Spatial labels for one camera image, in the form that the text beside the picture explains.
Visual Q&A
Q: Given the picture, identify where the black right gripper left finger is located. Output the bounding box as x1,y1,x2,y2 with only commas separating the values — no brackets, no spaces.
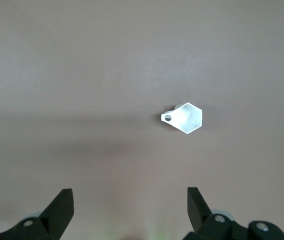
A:
0,188,75,240

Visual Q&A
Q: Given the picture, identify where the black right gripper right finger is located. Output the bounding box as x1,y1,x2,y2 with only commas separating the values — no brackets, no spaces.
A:
183,186,284,240

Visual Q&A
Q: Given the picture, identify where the white angular plastic cup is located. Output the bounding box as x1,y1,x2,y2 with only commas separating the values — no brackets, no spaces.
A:
160,101,204,135

